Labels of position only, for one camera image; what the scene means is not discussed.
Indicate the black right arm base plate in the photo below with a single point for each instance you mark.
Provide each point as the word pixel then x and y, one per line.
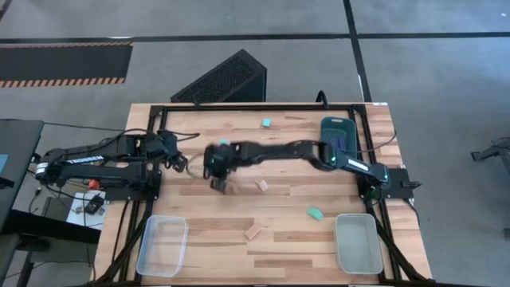
pixel 400 185

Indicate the black desk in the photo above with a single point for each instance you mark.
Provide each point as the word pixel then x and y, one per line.
pixel 16 159

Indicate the small beige block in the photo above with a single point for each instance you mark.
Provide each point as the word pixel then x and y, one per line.
pixel 263 185
pixel 234 188

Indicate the grey-green plastic bin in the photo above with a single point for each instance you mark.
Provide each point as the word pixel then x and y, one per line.
pixel 358 243

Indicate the small black device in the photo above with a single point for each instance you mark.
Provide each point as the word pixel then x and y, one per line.
pixel 94 204

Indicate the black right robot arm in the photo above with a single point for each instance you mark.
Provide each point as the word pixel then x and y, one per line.
pixel 279 151

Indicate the black aluminium table frame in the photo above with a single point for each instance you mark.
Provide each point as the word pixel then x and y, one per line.
pixel 259 107

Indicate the long beige rectangular block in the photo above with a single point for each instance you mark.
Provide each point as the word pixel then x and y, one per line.
pixel 253 231

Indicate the clear plastic bin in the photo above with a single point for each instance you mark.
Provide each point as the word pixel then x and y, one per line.
pixel 163 247

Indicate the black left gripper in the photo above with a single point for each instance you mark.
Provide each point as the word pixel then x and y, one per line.
pixel 167 145

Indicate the green triangular block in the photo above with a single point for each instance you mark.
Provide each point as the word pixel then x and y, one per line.
pixel 315 213

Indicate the small orange item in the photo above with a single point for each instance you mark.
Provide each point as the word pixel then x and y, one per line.
pixel 93 184

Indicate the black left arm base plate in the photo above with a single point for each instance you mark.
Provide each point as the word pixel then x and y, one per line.
pixel 131 193

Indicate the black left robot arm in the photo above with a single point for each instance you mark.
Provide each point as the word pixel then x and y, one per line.
pixel 99 171

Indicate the teal plastic bin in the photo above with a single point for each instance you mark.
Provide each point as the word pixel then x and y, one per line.
pixel 338 127

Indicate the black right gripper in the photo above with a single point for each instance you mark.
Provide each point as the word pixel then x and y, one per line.
pixel 217 161

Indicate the beige arch block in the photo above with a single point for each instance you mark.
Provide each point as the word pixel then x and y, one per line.
pixel 190 165

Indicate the black hazard-striped floor mat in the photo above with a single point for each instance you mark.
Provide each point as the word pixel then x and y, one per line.
pixel 63 61

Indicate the white paper sheet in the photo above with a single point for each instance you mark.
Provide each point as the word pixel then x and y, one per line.
pixel 77 217

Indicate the black computer case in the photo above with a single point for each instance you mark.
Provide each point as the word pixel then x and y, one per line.
pixel 223 81

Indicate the teal cube block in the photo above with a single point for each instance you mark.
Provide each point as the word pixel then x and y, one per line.
pixel 267 122

